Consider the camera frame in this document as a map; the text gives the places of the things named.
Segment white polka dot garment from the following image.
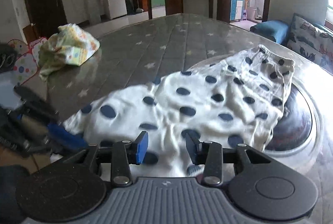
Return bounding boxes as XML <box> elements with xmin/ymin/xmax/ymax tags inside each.
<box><xmin>63</xmin><ymin>46</ymin><xmax>295</xmax><ymax>177</ymax></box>

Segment polka dot toy tent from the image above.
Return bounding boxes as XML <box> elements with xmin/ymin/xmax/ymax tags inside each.
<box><xmin>8</xmin><ymin>37</ymin><xmax>47</xmax><ymax>85</ymax></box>

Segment colourful patterned cloth bundle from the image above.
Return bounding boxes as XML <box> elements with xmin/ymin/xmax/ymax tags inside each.
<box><xmin>38</xmin><ymin>24</ymin><xmax>101</xmax><ymax>81</ymax></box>

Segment round black induction cooktop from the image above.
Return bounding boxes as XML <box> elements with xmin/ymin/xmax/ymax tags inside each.
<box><xmin>187</xmin><ymin>59</ymin><xmax>326</xmax><ymax>162</ymax></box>

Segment grey star quilted mat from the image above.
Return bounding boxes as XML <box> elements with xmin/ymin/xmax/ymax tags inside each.
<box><xmin>20</xmin><ymin>13</ymin><xmax>333</xmax><ymax>224</ymax></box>

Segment dark wooden door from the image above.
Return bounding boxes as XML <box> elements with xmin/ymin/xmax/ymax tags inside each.
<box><xmin>24</xmin><ymin>0</ymin><xmax>67</xmax><ymax>38</ymax></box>

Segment water dispenser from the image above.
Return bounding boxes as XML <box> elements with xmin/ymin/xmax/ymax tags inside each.
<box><xmin>84</xmin><ymin>0</ymin><xmax>101</xmax><ymax>25</ymax></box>

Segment blue sofa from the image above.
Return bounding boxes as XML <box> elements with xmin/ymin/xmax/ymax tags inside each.
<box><xmin>250</xmin><ymin>13</ymin><xmax>332</xmax><ymax>47</ymax></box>

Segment blue white cabinet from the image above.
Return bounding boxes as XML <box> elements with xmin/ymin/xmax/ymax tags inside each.
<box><xmin>230</xmin><ymin>0</ymin><xmax>246</xmax><ymax>21</ymax></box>

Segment butterfly print cushion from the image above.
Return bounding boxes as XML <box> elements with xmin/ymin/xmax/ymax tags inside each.
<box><xmin>286</xmin><ymin>14</ymin><xmax>333</xmax><ymax>73</ymax></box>

